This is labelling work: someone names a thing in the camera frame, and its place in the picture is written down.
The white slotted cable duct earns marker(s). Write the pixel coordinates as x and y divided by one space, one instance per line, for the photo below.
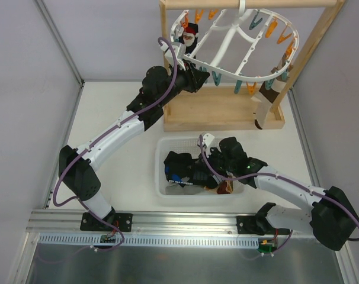
228 242

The brown patterned sock in basket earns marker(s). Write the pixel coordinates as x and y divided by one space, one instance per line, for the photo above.
222 187

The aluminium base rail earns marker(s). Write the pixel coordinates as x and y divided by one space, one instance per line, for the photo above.
140 222

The black santa sock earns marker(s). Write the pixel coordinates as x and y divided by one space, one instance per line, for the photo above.
189 37

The wooden hanging rack frame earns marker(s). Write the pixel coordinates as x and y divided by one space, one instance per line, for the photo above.
229 106

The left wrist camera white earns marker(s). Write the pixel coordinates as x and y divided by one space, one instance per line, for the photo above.
175 50

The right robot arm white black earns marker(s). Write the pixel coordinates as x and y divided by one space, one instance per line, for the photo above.
327 214

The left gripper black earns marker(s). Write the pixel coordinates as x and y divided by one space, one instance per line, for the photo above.
192 78

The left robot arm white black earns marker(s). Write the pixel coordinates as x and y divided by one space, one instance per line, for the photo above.
78 166

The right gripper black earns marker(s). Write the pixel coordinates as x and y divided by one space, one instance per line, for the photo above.
192 170

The black blue sport sock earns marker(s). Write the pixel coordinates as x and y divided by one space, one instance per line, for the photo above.
182 169

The green circuit board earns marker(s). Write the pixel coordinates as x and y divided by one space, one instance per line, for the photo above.
266 247

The left black mount plate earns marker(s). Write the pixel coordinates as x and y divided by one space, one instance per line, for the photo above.
122 221

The black mount plate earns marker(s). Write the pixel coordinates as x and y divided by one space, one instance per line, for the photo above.
249 224
122 221

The white round clip hanger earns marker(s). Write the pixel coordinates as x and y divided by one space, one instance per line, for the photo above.
249 46

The right black mount plate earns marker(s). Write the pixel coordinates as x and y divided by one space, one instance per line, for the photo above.
249 224

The white plastic basket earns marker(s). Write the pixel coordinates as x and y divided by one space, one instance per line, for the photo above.
167 188

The brown cream striped sock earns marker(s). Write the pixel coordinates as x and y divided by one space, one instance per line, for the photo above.
266 96

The teal clothes peg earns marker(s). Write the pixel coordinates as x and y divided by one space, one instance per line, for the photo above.
216 78

